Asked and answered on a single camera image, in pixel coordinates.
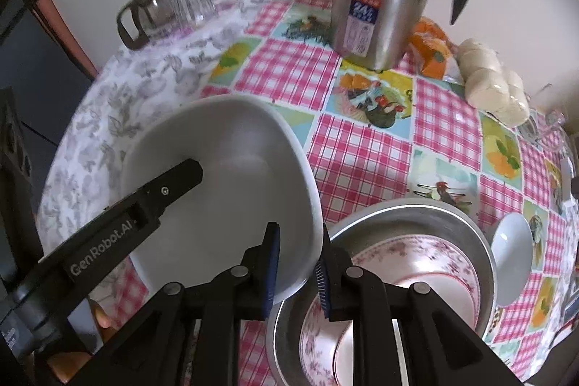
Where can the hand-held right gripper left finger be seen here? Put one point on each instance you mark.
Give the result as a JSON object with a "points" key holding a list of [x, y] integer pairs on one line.
{"points": [[271, 268]]}

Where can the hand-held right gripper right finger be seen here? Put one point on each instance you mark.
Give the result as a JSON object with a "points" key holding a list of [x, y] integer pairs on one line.
{"points": [[323, 286]]}

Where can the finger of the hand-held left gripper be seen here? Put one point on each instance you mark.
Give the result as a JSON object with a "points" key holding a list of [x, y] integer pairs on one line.
{"points": [[174, 185]]}

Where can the white square bowl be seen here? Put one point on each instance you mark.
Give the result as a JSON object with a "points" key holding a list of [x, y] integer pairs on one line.
{"points": [[226, 187]]}

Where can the red rimmed white bowl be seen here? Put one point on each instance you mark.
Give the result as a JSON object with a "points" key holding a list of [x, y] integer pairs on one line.
{"points": [[346, 361]]}

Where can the pink floral plate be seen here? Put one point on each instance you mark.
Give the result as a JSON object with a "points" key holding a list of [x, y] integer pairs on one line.
{"points": [[407, 250]]}

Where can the large stainless steel basin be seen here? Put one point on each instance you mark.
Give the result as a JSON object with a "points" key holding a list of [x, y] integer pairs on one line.
{"points": [[470, 236]]}

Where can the grey floral cloth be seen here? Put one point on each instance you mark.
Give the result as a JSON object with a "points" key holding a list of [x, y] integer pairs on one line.
{"points": [[117, 96]]}

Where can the dark furniture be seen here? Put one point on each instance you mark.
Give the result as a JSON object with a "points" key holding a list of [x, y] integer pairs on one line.
{"points": [[13, 169]]}

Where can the pink checked tablecloth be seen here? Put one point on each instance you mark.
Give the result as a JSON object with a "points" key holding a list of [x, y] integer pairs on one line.
{"points": [[362, 151]]}

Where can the glass coffee pot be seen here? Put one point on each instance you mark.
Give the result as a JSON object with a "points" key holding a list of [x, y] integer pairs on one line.
{"points": [[144, 15]]}

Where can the dark blue panel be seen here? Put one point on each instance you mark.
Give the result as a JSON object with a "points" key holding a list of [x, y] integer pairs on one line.
{"points": [[31, 65]]}

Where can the small white round bowl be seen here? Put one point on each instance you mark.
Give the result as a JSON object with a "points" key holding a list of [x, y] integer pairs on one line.
{"points": [[513, 255]]}

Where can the bag of steamed buns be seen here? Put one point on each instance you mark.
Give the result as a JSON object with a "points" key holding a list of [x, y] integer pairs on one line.
{"points": [[488, 83]]}

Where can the orange snack packet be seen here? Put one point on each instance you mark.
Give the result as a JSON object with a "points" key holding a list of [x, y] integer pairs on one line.
{"points": [[432, 47]]}

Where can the clear glass mug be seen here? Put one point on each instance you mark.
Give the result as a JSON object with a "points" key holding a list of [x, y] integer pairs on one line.
{"points": [[545, 119]]}

